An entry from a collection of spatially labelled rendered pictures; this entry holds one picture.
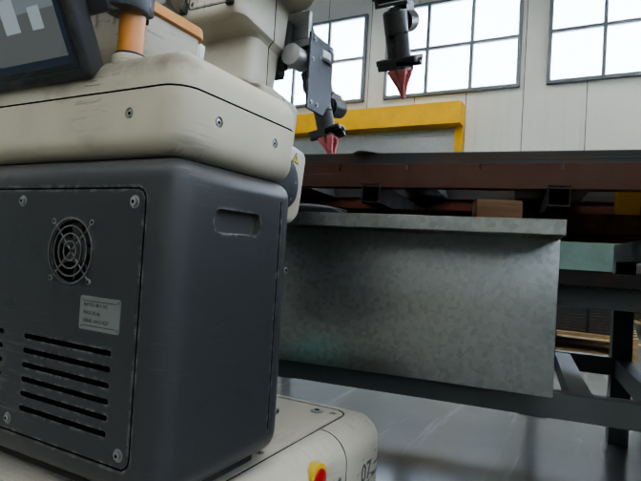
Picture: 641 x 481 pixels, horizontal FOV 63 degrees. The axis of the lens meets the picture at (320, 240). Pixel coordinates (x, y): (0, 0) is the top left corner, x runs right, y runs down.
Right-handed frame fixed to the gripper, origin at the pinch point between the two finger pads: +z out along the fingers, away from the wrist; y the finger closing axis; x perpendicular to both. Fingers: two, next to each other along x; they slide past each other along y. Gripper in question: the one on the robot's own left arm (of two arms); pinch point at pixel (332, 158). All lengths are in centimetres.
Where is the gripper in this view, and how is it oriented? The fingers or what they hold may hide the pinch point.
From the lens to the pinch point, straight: 159.7
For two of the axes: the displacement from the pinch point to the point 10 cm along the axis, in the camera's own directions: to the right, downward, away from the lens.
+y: -9.2, 2.1, 3.4
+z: 1.9, 9.8, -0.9
